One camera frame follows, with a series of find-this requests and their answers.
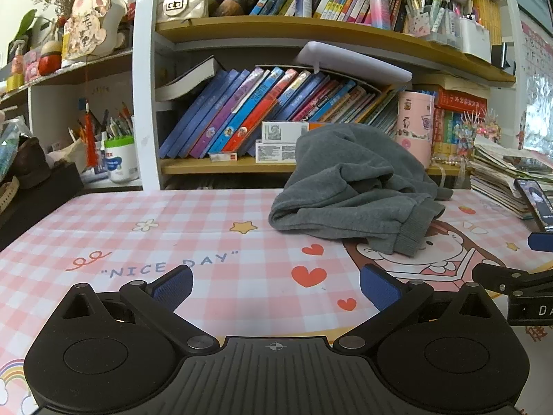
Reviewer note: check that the thick white-paged book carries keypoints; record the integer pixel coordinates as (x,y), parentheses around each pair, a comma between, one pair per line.
(190,80)

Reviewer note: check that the pink decorated plaque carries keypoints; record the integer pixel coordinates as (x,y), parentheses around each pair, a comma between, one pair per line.
(88,21)

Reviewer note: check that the yellow tape roll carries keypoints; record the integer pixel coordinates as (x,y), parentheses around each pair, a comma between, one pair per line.
(15,83)

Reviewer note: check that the wall chart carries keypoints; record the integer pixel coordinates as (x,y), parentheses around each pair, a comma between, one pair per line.
(538,65)

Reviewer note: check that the grey sweater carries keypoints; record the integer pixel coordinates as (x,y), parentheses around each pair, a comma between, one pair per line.
(345,190)

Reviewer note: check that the pen holder with pens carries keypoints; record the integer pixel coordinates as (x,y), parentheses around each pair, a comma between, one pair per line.
(421,21)

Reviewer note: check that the beige cloth pouch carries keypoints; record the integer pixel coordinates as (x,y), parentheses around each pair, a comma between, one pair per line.
(71,153)

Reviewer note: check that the pink printed canister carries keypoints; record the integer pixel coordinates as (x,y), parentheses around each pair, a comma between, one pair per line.
(414,129)

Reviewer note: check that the beige watch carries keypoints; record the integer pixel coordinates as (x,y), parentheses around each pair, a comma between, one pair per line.
(8,194)

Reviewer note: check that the bunch of pencils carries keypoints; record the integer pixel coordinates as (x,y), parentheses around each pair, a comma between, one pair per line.
(114,125)

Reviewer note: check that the colourful beaded ornament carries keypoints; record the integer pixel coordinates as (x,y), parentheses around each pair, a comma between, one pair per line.
(479,127)

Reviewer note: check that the wooden bookshelf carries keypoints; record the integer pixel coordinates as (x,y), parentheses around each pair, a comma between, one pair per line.
(242,24)

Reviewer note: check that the green plant leaf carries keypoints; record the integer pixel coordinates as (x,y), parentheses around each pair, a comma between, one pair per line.
(23,26)

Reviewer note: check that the red round doll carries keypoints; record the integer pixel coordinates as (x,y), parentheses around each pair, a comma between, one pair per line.
(49,62)

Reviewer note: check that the brown plush toy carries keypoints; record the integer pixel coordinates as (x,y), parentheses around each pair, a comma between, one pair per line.
(34,162)

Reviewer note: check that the green-lid white jar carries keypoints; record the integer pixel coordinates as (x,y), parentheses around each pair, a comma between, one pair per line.
(122,162)

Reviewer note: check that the white pink wrapped bouquet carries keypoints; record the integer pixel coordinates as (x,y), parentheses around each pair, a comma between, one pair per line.
(13,147)

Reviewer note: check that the white plastic container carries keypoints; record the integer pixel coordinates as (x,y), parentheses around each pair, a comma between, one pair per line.
(475,41)

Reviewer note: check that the red tassel charm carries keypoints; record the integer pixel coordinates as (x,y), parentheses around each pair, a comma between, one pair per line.
(90,138)

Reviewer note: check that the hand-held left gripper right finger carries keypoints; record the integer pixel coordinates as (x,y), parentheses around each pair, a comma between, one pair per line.
(380,287)

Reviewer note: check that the stack of magazines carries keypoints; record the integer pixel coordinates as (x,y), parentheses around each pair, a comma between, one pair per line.
(492,173)

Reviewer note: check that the pink small box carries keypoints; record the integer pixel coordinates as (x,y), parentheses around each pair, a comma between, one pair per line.
(32,67)

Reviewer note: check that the row of leaning blue books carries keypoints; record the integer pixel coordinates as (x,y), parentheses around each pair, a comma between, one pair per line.
(242,112)

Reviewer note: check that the white cubby shelf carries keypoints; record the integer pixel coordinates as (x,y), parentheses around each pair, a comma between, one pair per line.
(43,112)

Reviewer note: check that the pink spray bottle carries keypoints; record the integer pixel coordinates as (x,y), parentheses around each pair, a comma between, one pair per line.
(18,62)

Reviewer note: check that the small red white box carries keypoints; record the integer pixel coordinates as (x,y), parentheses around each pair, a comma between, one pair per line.
(222,156)

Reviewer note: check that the pink checked table mat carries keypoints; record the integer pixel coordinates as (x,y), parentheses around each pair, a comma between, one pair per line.
(216,242)

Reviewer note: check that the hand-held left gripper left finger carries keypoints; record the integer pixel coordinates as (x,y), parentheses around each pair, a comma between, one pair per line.
(175,287)

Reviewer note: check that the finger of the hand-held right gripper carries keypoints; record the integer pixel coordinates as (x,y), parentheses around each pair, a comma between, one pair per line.
(541,242)
(497,276)

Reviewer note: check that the smartphone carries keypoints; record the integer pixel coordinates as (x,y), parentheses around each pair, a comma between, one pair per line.
(535,203)

